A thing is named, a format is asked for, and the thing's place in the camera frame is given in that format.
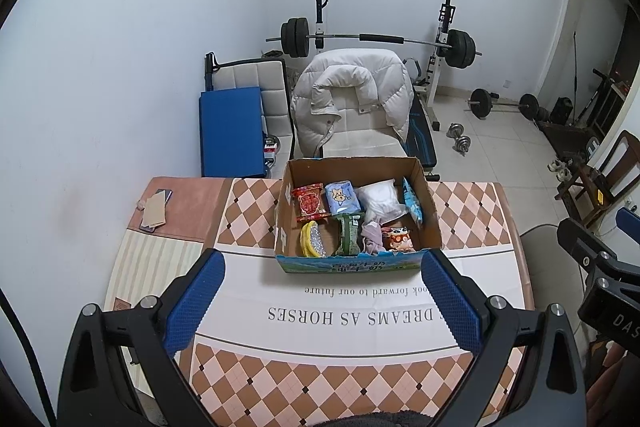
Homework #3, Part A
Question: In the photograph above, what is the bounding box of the grey purple cloth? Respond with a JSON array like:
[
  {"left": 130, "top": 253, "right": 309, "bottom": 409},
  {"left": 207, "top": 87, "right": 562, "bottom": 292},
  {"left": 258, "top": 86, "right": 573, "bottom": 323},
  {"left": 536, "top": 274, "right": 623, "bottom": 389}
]
[{"left": 360, "top": 221, "right": 388, "bottom": 255}]

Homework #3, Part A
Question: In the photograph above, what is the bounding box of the yellow silver snack packet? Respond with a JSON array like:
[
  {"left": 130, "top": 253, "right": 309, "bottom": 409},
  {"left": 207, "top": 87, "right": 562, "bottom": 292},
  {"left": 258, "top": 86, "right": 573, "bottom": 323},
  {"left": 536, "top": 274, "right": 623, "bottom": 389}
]
[{"left": 299, "top": 221, "right": 331, "bottom": 258}]

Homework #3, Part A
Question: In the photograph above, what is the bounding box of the beige round chair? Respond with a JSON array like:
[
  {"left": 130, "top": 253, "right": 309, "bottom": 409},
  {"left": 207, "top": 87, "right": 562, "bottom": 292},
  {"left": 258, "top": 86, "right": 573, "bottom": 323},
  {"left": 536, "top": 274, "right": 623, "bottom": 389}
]
[{"left": 519, "top": 223, "right": 588, "bottom": 333}]

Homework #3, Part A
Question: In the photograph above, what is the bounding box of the dark floor mat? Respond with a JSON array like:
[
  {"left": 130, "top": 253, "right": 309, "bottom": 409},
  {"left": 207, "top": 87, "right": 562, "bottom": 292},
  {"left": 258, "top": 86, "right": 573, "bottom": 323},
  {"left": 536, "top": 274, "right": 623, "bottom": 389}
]
[{"left": 540, "top": 122, "right": 606, "bottom": 158}]

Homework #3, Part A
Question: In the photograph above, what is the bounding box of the person's right forearm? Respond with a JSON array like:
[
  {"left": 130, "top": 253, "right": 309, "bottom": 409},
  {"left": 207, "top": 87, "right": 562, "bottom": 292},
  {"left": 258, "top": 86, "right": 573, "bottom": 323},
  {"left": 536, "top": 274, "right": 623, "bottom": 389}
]
[{"left": 587, "top": 339, "right": 640, "bottom": 408}]

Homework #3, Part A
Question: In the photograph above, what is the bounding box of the white tufted chair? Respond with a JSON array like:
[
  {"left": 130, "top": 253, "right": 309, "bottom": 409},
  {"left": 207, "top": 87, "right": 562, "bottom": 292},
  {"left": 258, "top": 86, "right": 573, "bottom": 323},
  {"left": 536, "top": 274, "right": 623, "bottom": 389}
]
[{"left": 205, "top": 53, "right": 293, "bottom": 152}]

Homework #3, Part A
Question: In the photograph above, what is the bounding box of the white cotton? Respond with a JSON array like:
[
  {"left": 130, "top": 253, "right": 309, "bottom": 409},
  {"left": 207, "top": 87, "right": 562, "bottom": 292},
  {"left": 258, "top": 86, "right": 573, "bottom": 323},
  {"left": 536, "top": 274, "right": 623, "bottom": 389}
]
[{"left": 356, "top": 178, "right": 407, "bottom": 225}]

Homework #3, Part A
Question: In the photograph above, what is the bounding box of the smartphone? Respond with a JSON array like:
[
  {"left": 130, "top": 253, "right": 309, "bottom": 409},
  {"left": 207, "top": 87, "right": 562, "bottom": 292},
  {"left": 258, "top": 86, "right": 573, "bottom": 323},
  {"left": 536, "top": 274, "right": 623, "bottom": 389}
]
[{"left": 141, "top": 188, "right": 173, "bottom": 234}]

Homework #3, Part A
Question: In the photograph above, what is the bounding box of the red snack packet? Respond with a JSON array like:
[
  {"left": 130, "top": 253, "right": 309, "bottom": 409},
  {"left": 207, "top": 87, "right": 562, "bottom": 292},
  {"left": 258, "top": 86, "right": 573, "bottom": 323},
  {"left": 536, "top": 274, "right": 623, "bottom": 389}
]
[{"left": 291, "top": 183, "right": 331, "bottom": 223}]

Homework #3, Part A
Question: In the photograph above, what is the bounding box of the short barbell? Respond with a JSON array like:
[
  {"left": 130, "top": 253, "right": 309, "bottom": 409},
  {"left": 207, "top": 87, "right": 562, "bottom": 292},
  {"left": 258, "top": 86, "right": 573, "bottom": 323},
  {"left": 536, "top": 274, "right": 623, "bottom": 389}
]
[{"left": 465, "top": 88, "right": 541, "bottom": 120}]

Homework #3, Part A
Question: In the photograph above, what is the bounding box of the white puffer jacket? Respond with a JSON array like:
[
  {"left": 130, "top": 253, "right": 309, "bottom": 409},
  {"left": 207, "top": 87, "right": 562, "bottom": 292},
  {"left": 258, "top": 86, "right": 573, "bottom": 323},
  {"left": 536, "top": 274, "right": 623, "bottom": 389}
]
[{"left": 291, "top": 48, "right": 415, "bottom": 158}]

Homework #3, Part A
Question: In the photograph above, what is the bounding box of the person's grey fleece clothing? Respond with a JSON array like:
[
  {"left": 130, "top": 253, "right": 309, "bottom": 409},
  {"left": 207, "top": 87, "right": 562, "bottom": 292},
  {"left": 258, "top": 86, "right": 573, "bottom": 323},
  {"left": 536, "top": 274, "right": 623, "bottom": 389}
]
[{"left": 310, "top": 409, "right": 436, "bottom": 427}]

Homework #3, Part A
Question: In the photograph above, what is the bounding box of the blue folded mat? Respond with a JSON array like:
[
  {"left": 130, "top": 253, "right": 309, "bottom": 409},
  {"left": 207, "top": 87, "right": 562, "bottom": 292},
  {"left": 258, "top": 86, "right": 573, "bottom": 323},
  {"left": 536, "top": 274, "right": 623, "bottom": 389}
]
[{"left": 199, "top": 87, "right": 267, "bottom": 179}]

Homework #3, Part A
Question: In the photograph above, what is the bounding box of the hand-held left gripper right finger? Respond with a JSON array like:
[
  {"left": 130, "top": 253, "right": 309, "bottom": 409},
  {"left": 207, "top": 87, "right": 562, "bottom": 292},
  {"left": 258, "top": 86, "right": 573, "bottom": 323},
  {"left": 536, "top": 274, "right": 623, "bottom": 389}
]
[{"left": 421, "top": 250, "right": 588, "bottom": 427}]

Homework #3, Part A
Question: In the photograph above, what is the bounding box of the long barbell with black plates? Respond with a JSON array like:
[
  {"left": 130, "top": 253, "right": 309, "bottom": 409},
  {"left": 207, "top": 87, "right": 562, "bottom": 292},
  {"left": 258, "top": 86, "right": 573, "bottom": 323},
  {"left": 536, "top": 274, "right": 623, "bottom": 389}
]
[{"left": 266, "top": 18, "right": 483, "bottom": 70}]

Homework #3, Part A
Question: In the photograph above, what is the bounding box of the white barbell rack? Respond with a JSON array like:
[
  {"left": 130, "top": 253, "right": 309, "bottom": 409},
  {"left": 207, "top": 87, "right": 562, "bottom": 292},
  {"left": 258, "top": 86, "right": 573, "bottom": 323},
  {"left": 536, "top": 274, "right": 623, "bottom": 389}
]
[{"left": 312, "top": 0, "right": 457, "bottom": 108}]

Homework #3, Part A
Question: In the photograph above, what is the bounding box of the checkered printed tablecloth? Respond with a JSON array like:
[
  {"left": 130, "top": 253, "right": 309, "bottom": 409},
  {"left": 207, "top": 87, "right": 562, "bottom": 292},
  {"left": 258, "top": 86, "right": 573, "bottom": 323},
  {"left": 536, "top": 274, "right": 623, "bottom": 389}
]
[{"left": 187, "top": 177, "right": 533, "bottom": 423}]

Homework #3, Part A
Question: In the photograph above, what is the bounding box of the white chair under jacket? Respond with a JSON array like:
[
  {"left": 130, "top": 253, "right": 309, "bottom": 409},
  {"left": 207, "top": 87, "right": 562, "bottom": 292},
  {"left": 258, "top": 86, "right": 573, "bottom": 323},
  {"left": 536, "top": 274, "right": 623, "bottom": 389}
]
[{"left": 322, "top": 129, "right": 408, "bottom": 158}]

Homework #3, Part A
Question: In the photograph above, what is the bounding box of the black weight bench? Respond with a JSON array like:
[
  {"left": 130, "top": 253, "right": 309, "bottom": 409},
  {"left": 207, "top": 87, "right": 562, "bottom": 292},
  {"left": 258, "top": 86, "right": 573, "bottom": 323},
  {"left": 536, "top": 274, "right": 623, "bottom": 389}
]
[{"left": 407, "top": 97, "right": 441, "bottom": 180}]

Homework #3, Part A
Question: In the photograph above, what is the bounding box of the green packet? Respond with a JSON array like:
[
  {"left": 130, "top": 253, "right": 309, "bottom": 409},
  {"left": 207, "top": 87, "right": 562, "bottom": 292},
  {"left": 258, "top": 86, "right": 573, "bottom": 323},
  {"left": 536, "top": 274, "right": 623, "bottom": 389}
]
[{"left": 334, "top": 213, "right": 365, "bottom": 256}]

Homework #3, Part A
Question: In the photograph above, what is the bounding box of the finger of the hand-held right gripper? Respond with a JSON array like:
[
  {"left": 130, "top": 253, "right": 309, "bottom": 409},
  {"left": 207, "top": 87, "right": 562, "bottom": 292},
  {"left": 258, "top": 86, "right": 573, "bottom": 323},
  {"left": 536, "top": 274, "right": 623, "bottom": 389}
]
[
  {"left": 557, "top": 218, "right": 629, "bottom": 280},
  {"left": 616, "top": 208, "right": 640, "bottom": 235}
]

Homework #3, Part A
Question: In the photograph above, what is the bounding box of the cardboard box with blue print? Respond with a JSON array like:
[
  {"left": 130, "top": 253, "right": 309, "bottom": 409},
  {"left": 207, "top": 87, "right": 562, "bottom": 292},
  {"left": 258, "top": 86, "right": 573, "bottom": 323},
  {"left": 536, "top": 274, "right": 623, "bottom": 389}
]
[{"left": 274, "top": 156, "right": 443, "bottom": 274}]

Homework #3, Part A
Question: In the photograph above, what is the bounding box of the striped beige table mat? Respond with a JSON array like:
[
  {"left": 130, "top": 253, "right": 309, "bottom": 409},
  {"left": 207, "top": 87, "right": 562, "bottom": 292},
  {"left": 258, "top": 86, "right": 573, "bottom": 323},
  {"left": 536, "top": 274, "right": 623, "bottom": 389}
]
[{"left": 102, "top": 229, "right": 216, "bottom": 403}]

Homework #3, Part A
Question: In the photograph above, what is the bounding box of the orange cartoon snack packet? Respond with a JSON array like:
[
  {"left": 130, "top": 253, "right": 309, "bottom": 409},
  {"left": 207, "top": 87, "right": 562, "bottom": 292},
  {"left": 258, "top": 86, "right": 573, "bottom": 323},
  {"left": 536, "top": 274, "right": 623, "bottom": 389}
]
[{"left": 381, "top": 226, "right": 416, "bottom": 253}]

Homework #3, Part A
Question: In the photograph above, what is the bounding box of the small cardboard piece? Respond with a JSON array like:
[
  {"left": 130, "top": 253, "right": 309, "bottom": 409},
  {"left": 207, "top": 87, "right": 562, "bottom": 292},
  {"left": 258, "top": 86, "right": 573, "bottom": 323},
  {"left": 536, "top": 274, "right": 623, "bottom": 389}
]
[{"left": 141, "top": 197, "right": 167, "bottom": 228}]

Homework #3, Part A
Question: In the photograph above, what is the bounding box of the thin black pole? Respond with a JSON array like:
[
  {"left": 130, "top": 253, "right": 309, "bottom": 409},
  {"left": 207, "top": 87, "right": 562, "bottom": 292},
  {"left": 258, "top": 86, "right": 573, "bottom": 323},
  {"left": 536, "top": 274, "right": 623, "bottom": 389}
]
[{"left": 572, "top": 32, "right": 579, "bottom": 122}]

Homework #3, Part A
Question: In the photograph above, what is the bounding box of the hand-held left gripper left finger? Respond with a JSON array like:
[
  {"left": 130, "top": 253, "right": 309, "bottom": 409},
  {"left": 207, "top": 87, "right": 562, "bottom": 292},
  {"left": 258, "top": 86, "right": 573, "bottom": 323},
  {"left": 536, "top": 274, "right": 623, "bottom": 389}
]
[{"left": 56, "top": 249, "right": 227, "bottom": 427}]

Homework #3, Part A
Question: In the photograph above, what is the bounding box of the brown wooden chair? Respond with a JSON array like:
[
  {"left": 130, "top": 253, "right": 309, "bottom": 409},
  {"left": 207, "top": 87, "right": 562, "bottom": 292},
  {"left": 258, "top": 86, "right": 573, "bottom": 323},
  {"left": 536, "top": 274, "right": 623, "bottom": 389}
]
[{"left": 557, "top": 129, "right": 640, "bottom": 228}]

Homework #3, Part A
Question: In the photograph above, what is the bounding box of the blue cartoon tissue pack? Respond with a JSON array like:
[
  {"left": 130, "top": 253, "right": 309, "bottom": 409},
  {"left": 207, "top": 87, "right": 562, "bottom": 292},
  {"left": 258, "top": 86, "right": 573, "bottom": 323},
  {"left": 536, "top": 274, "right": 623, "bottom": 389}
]
[{"left": 325, "top": 179, "right": 363, "bottom": 215}]

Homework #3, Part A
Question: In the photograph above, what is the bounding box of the long teal packet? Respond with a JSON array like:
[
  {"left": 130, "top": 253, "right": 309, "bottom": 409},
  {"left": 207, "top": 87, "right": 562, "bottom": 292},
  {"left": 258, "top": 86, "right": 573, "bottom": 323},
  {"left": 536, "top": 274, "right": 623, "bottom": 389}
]
[{"left": 401, "top": 177, "right": 425, "bottom": 229}]

